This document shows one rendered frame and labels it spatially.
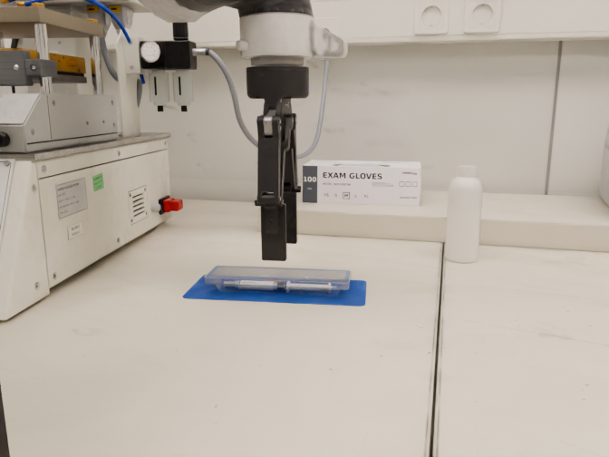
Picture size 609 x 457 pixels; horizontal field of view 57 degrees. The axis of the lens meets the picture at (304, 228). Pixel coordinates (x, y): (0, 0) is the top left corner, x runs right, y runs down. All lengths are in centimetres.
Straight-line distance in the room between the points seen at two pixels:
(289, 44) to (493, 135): 73
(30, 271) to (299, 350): 34
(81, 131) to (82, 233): 14
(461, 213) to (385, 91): 51
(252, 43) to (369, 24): 63
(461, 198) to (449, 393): 42
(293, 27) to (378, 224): 45
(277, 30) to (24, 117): 32
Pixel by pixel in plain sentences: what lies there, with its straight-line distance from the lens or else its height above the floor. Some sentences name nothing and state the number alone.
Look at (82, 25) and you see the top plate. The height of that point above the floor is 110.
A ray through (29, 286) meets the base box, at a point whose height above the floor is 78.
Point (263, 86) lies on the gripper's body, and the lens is 67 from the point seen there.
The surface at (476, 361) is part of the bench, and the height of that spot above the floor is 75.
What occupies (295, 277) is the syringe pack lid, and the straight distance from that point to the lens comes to 72.
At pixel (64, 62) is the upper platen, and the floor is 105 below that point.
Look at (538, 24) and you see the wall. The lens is 127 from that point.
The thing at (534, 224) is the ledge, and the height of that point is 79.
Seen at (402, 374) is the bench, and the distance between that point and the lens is 53.
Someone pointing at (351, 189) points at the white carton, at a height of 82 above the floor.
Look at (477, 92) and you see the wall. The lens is 130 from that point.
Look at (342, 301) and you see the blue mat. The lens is 70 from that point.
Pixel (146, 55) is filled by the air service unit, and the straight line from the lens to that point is 99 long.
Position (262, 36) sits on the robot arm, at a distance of 66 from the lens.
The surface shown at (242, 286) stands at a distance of 72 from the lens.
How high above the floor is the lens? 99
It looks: 13 degrees down
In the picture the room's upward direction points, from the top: straight up
